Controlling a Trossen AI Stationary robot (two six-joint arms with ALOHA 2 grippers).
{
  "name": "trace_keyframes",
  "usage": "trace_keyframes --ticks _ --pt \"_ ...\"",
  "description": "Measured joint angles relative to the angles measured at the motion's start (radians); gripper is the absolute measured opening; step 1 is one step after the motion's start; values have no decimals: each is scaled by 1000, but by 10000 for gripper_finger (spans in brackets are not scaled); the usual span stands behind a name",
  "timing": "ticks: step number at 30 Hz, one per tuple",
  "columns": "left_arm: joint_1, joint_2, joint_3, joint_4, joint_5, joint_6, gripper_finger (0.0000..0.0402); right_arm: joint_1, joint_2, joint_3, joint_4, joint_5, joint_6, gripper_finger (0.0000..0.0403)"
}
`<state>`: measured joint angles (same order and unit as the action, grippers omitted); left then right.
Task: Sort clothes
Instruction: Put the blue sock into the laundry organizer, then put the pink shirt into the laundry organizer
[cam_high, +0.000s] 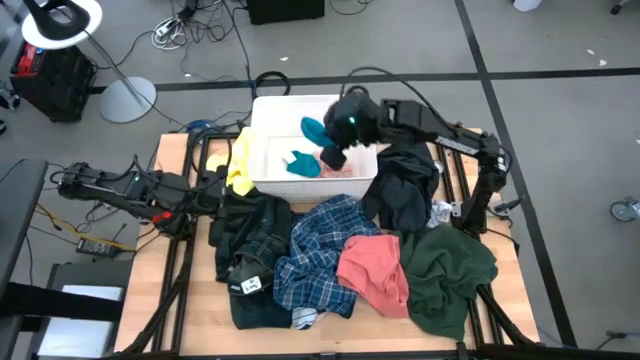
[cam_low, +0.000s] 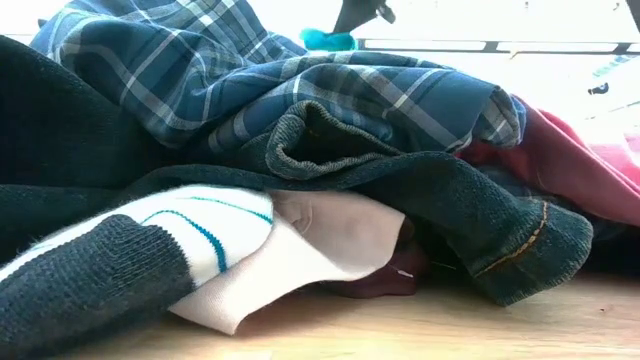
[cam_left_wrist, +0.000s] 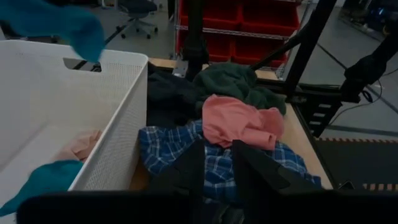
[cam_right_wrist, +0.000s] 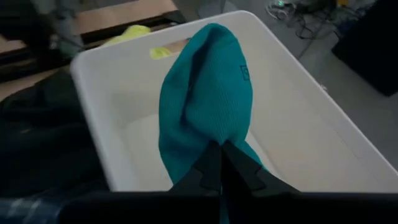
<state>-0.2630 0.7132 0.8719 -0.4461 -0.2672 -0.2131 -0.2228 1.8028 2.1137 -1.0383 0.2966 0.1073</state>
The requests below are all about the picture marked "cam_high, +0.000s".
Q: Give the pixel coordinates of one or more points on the black garment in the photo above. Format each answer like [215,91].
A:
[400,190]

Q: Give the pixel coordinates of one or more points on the teal sock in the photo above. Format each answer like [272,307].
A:
[305,165]
[314,131]

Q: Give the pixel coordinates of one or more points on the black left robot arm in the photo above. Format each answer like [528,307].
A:
[115,187]

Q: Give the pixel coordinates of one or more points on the white object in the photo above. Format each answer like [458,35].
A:
[527,4]

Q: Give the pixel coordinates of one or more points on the black equipment crate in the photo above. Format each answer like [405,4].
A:
[60,85]

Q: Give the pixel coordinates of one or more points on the white round-base floor stand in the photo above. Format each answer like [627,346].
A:
[127,100]

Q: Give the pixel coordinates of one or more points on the dark denim jeans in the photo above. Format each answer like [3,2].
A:
[250,235]

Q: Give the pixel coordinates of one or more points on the red device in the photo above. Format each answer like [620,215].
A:
[27,60]

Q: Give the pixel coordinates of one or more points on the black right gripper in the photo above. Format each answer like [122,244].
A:
[334,157]

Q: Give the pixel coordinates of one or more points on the black box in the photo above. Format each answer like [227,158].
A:
[285,10]

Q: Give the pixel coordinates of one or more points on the grey caster wheel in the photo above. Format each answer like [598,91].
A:
[622,210]

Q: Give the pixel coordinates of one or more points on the grey cabinet white top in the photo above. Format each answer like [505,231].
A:
[80,325]

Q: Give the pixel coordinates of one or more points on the pink patterned sock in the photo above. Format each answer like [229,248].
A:
[340,171]

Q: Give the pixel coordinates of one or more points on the white perforated plastic laundry basket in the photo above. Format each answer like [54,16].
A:
[280,112]

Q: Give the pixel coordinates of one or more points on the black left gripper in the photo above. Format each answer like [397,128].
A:
[210,192]

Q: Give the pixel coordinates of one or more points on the black curved object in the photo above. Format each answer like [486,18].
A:
[42,15]

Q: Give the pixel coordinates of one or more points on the yellow garment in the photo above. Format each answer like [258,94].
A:
[240,170]

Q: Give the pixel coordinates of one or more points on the black aluminium table frame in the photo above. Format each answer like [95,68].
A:
[180,260]

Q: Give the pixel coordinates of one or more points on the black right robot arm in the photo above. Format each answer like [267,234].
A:
[425,125]

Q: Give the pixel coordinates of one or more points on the white grey-striped sock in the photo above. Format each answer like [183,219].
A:
[440,212]

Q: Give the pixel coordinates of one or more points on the coral red t-shirt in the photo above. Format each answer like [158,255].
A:
[372,270]

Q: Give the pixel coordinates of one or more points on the dark green sweatshirt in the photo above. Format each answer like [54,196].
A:
[445,280]

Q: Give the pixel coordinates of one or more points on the black power adapter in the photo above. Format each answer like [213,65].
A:
[97,247]

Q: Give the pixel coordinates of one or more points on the white blue-striped sock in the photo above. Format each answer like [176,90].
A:
[303,318]

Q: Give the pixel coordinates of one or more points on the blue plaid shirt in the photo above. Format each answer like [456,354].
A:
[315,250]

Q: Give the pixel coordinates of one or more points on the white power strip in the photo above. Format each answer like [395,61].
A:
[164,27]

